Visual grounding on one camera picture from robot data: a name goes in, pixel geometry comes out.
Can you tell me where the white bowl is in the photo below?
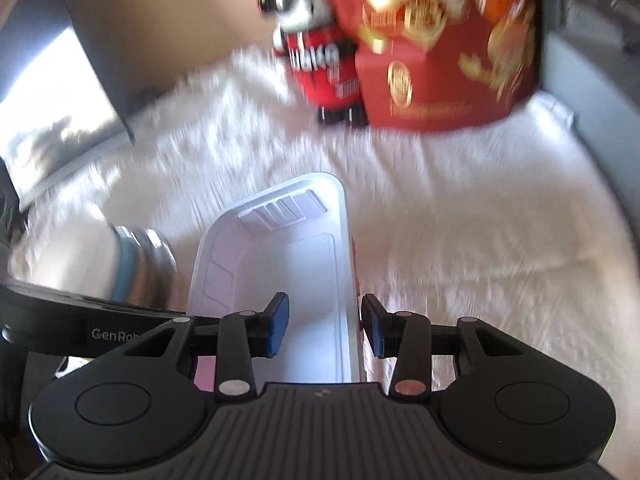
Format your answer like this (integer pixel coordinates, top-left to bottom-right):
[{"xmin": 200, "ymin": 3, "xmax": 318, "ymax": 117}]
[{"xmin": 65, "ymin": 209, "xmax": 123, "ymax": 298}]

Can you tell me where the laptop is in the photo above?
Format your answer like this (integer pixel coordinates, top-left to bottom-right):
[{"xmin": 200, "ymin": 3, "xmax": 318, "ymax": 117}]
[{"xmin": 0, "ymin": 0, "xmax": 139, "ymax": 202}]

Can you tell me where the grey furniture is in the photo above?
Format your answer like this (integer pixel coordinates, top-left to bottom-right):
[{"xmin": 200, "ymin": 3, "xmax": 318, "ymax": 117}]
[{"xmin": 537, "ymin": 0, "xmax": 640, "ymax": 132}]

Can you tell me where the red gift box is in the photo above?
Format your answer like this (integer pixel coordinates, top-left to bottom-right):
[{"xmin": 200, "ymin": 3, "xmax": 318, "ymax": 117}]
[{"xmin": 305, "ymin": 0, "xmax": 544, "ymax": 134}]

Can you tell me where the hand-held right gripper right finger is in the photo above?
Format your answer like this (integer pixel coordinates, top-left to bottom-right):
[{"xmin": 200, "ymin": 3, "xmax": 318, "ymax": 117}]
[{"xmin": 360, "ymin": 294, "xmax": 521, "ymax": 403}]

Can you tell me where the white plastic container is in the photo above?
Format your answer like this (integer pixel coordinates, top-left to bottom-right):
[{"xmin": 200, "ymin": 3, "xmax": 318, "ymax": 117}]
[{"xmin": 186, "ymin": 172, "xmax": 367, "ymax": 392}]

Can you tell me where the red and black toy figure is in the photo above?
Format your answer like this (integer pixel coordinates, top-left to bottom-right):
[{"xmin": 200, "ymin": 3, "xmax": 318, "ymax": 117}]
[{"xmin": 255, "ymin": 0, "xmax": 370, "ymax": 127}]

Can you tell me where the dark object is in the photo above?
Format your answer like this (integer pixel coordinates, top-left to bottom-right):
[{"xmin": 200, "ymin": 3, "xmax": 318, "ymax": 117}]
[{"xmin": 0, "ymin": 159, "xmax": 27, "ymax": 243}]

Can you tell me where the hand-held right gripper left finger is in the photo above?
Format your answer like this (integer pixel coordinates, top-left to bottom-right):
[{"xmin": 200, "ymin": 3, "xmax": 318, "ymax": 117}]
[{"xmin": 122, "ymin": 291, "xmax": 291, "ymax": 403}]

